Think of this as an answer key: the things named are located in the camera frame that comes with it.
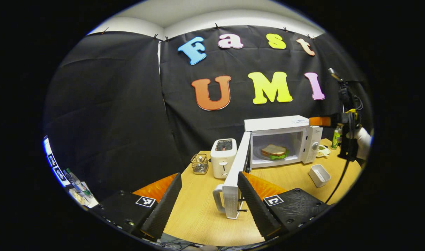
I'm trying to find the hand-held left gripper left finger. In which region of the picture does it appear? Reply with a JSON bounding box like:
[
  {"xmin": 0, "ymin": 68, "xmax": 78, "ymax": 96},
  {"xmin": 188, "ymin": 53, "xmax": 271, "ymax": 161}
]
[{"xmin": 90, "ymin": 172, "xmax": 183, "ymax": 241}]

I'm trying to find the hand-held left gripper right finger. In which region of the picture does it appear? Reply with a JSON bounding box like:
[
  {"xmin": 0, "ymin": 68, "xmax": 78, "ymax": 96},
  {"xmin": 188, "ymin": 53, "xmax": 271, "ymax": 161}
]
[{"xmin": 237, "ymin": 171, "xmax": 333, "ymax": 242}]

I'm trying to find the white microwave oven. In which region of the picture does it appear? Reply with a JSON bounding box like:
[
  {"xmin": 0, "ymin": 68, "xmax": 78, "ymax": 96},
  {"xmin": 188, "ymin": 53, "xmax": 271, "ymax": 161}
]
[{"xmin": 212, "ymin": 115, "xmax": 323, "ymax": 219}]

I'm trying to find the sandwich with lettuce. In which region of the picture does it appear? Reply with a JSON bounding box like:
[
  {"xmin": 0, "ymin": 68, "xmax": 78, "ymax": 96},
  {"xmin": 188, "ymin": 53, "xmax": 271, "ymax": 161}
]
[{"xmin": 261, "ymin": 144, "xmax": 290, "ymax": 161}]

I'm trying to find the green drink bottle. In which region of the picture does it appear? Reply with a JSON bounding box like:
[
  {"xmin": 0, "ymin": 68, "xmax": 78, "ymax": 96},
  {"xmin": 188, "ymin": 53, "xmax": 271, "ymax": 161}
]
[{"xmin": 331, "ymin": 125, "xmax": 342, "ymax": 150}]

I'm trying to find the white rectangular container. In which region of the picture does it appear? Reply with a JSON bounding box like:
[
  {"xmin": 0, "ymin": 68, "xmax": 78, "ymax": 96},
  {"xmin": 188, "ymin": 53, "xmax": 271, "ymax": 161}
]
[{"xmin": 308, "ymin": 164, "xmax": 332, "ymax": 188}]

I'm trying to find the glass turntable plate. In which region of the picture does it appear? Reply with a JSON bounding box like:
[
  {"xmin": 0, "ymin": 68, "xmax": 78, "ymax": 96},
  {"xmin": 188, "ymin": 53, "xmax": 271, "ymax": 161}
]
[{"xmin": 253, "ymin": 146, "xmax": 294, "ymax": 162}]

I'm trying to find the white toaster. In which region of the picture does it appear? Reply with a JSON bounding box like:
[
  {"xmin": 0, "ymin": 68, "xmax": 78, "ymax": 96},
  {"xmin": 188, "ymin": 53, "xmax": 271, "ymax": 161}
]
[{"xmin": 210, "ymin": 138, "xmax": 238, "ymax": 179}]

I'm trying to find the white side desk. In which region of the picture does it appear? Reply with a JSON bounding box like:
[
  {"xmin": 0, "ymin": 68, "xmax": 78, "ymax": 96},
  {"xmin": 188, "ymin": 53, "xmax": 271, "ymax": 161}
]
[{"xmin": 68, "ymin": 181, "xmax": 100, "ymax": 209}]

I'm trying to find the clear water bottle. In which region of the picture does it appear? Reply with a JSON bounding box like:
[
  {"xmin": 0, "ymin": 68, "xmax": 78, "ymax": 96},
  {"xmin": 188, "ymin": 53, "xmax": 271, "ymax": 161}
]
[{"xmin": 64, "ymin": 168, "xmax": 94, "ymax": 198}]

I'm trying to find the black backdrop cloth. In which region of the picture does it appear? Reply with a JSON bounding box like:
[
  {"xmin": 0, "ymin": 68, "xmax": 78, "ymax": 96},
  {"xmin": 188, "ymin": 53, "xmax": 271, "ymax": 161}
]
[{"xmin": 44, "ymin": 25, "xmax": 373, "ymax": 203}]

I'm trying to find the computer monitor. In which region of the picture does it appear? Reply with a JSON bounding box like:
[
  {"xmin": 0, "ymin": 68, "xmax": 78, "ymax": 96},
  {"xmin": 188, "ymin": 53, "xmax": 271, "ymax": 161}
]
[{"xmin": 43, "ymin": 136, "xmax": 69, "ymax": 187}]

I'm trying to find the black cable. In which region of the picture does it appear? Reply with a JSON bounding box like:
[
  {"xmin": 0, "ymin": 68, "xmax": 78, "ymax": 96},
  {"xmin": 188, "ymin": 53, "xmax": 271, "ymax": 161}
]
[{"xmin": 325, "ymin": 157, "xmax": 351, "ymax": 205}]

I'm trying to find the wire mesh basket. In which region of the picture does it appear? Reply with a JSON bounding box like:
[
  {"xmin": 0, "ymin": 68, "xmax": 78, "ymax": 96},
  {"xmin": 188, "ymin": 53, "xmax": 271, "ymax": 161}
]
[{"xmin": 191, "ymin": 153, "xmax": 209, "ymax": 175}]

